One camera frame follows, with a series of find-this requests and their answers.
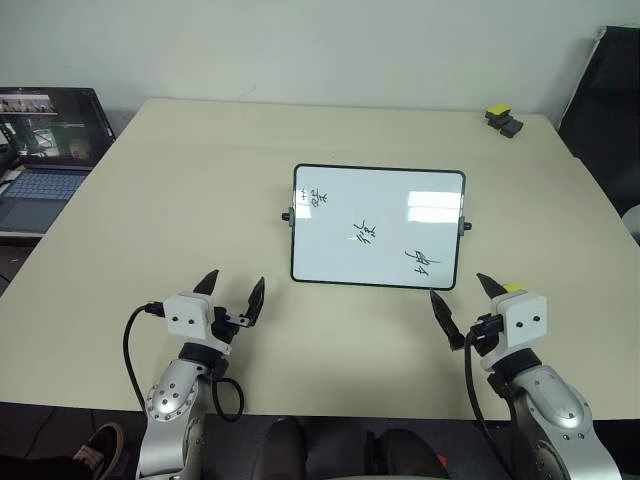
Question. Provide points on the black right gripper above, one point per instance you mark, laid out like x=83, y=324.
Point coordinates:
x=484, y=340

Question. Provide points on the black office chair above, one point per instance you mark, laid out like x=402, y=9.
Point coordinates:
x=605, y=100

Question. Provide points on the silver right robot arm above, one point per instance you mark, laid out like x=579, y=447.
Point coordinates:
x=555, y=400

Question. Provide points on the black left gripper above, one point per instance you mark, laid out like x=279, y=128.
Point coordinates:
x=220, y=325

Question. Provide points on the brown shoe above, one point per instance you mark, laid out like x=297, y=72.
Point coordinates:
x=102, y=447

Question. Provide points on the yellow topped black eraser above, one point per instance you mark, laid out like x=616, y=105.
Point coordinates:
x=498, y=110

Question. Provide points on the white rounded object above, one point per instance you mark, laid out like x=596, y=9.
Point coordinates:
x=632, y=225

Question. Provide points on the yellow whiteboard eraser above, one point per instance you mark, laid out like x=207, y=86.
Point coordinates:
x=513, y=288

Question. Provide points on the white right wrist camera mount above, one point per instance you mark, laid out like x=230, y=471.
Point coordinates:
x=522, y=315

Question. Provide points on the black framed whiteboard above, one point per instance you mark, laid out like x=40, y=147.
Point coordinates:
x=375, y=210

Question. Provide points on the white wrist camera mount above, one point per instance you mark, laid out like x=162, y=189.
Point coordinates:
x=185, y=317
x=522, y=315

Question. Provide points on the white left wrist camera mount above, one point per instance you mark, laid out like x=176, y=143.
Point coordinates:
x=185, y=317

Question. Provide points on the open grey laptop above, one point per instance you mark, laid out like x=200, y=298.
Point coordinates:
x=45, y=135

